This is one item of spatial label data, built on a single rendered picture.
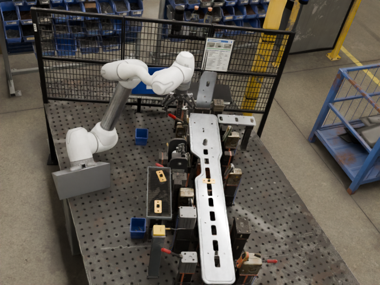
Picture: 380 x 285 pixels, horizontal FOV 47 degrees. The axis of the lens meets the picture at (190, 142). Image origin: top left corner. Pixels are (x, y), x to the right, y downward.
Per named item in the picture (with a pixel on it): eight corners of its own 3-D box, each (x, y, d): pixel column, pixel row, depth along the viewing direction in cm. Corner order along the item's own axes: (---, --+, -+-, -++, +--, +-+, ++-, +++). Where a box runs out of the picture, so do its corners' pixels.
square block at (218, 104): (216, 139, 354) (224, 106, 329) (206, 138, 353) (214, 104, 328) (215, 132, 360) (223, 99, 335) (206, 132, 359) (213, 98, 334)
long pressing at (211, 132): (241, 284, 234) (241, 283, 233) (199, 284, 231) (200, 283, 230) (216, 115, 332) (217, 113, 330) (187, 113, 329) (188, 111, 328)
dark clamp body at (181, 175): (183, 218, 295) (190, 182, 269) (164, 217, 294) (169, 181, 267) (182, 205, 303) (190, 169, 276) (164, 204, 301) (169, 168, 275)
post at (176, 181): (175, 222, 292) (182, 184, 264) (167, 221, 291) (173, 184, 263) (175, 216, 296) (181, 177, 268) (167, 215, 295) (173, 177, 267)
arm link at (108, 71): (115, 60, 256) (131, 59, 266) (95, 61, 267) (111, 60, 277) (117, 82, 258) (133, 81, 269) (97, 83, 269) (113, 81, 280)
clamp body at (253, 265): (251, 297, 261) (267, 266, 236) (228, 297, 259) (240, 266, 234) (249, 280, 269) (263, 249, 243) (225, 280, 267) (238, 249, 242)
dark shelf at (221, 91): (232, 104, 341) (232, 102, 339) (115, 96, 329) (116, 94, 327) (228, 87, 356) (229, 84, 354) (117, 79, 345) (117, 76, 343)
